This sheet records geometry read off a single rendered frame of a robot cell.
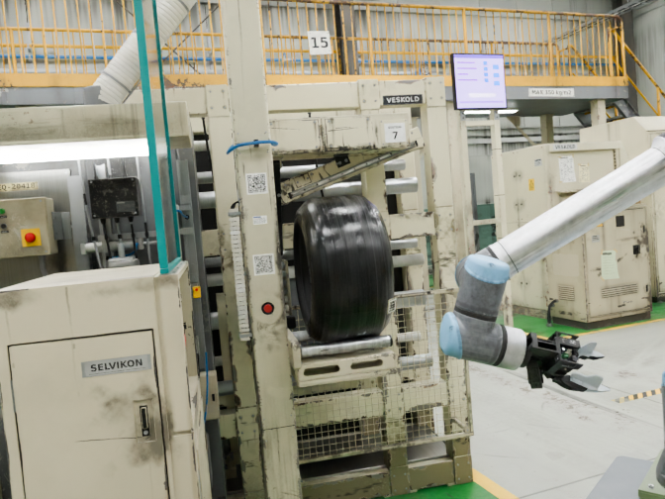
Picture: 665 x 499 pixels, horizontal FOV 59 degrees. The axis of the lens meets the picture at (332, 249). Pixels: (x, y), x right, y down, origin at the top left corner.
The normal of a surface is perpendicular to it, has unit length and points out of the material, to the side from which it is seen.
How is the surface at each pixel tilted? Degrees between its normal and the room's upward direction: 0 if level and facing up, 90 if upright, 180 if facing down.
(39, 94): 90
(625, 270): 90
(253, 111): 90
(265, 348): 90
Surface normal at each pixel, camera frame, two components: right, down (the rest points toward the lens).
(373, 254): 0.18, -0.17
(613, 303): 0.34, 0.02
